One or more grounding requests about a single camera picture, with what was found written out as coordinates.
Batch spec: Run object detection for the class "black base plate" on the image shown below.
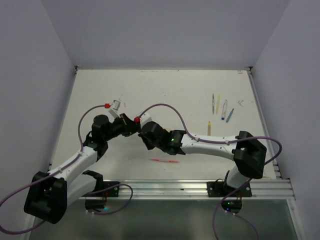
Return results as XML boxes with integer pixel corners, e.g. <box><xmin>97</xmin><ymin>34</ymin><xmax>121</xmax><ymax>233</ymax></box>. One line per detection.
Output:
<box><xmin>86</xmin><ymin>180</ymin><xmax>121</xmax><ymax>198</ymax></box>
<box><xmin>206</xmin><ymin>179</ymin><xmax>253</xmax><ymax>198</ymax></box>

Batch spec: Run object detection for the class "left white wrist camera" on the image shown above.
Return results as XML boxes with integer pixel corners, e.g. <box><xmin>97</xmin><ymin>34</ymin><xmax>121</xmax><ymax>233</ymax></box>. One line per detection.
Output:
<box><xmin>108</xmin><ymin>99</ymin><xmax>121</xmax><ymax>119</ymax></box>

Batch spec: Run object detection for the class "aluminium front rail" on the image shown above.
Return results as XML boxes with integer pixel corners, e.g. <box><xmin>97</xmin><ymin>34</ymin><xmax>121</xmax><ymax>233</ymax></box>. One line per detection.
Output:
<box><xmin>32</xmin><ymin>177</ymin><xmax>297</xmax><ymax>201</ymax></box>

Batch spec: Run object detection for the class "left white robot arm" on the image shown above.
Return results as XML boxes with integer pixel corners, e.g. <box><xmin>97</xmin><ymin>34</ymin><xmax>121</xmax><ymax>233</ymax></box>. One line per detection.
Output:
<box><xmin>23</xmin><ymin>113</ymin><xmax>142</xmax><ymax>224</ymax></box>

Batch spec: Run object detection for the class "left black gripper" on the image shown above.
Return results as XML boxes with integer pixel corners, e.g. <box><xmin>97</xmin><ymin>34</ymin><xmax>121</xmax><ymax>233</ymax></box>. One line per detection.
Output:
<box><xmin>103</xmin><ymin>113</ymin><xmax>142</xmax><ymax>142</ymax></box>

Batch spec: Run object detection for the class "blue highlighter pen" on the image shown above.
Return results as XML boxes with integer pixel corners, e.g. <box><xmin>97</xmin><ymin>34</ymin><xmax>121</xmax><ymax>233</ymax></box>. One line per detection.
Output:
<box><xmin>225</xmin><ymin>108</ymin><xmax>235</xmax><ymax>123</ymax></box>

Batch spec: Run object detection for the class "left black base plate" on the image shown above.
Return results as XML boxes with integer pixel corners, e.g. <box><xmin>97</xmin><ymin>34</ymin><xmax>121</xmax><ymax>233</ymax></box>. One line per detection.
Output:
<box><xmin>86</xmin><ymin>180</ymin><xmax>121</xmax><ymax>198</ymax></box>

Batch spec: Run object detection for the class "blue white marker pen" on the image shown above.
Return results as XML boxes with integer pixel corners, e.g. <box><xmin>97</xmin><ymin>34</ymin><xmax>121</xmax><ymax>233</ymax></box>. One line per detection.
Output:
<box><xmin>221</xmin><ymin>99</ymin><xmax>228</xmax><ymax>120</ymax></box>

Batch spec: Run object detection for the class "yellow gold highlighter pen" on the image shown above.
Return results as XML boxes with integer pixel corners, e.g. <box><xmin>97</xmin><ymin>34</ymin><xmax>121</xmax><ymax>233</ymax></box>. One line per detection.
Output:
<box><xmin>207</xmin><ymin>121</ymin><xmax>211</xmax><ymax>136</ymax></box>

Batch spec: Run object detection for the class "green thin pen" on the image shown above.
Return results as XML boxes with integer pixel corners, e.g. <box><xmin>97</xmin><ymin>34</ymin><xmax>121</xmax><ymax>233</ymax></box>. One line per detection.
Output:
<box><xmin>211</xmin><ymin>93</ymin><xmax>215</xmax><ymax>115</ymax></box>

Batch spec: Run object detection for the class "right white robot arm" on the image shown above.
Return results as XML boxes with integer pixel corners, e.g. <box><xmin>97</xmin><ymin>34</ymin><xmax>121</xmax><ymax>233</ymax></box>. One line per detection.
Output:
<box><xmin>138</xmin><ymin>121</ymin><xmax>267</xmax><ymax>197</ymax></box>

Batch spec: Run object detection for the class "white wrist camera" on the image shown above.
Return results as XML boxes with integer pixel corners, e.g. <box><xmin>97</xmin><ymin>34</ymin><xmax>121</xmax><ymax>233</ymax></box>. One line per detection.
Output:
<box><xmin>140</xmin><ymin>113</ymin><xmax>152</xmax><ymax>127</ymax></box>
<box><xmin>108</xmin><ymin>99</ymin><xmax>121</xmax><ymax>119</ymax></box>

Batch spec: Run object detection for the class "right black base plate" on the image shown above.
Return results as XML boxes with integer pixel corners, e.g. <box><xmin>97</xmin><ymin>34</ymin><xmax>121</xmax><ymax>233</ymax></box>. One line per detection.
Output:
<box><xmin>206</xmin><ymin>179</ymin><xmax>253</xmax><ymax>198</ymax></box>

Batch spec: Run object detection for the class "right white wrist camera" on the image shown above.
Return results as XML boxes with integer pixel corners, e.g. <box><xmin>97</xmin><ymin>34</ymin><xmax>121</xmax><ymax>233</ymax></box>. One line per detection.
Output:
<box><xmin>140</xmin><ymin>113</ymin><xmax>152</xmax><ymax>127</ymax></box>

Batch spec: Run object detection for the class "yellow thin pen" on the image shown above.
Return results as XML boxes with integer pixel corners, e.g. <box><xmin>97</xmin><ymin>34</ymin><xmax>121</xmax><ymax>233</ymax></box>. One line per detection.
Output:
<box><xmin>215</xmin><ymin>94</ymin><xmax>220</xmax><ymax>114</ymax></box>

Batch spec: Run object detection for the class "pink red pen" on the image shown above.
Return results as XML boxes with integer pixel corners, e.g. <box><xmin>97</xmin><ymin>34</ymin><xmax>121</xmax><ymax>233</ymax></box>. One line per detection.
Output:
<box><xmin>149</xmin><ymin>158</ymin><xmax>180</xmax><ymax>164</ymax></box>

